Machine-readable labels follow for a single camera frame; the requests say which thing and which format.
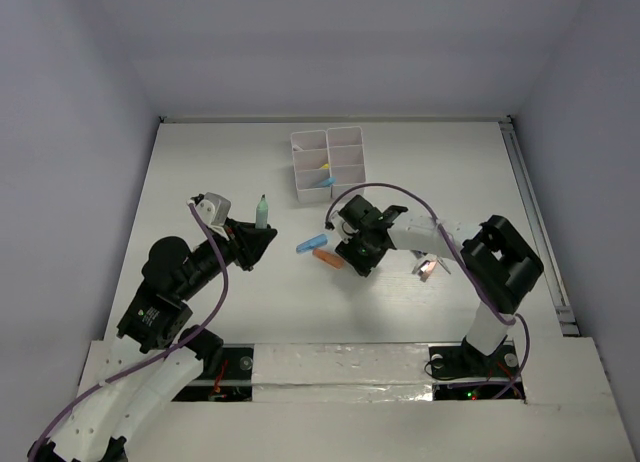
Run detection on green clear highlighter marker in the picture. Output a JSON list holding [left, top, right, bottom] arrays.
[[255, 194, 269, 230]]

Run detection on orange highlighter marker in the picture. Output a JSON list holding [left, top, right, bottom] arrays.
[[312, 248, 345, 269]]

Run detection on blue highlighter marker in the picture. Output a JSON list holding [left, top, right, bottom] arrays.
[[296, 234, 328, 254]]

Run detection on light blue marker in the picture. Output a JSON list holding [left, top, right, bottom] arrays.
[[315, 177, 335, 188]]

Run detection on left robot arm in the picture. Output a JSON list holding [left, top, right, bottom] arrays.
[[27, 219, 277, 461]]

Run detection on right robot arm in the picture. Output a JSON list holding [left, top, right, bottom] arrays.
[[325, 195, 544, 378]]

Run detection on pink white correction tape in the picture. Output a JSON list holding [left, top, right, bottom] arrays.
[[412, 258, 438, 282]]

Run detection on white organizer tray left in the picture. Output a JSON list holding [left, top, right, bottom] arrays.
[[290, 130, 331, 204]]

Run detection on white organizer tray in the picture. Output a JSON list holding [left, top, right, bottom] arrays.
[[290, 130, 331, 204], [327, 126, 366, 199]]

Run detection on white organizer tray right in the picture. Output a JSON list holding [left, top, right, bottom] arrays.
[[327, 126, 366, 199]]

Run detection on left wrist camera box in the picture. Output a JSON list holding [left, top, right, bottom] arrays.
[[189, 192, 231, 230]]

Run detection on black handled scissors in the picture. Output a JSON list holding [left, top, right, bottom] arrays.
[[411, 250, 451, 274]]

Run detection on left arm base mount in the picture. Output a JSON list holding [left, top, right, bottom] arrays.
[[191, 344, 254, 402]]

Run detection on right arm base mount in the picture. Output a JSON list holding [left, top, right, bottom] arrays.
[[424, 343, 526, 401]]

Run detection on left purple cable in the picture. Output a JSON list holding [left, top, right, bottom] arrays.
[[27, 204, 230, 461]]

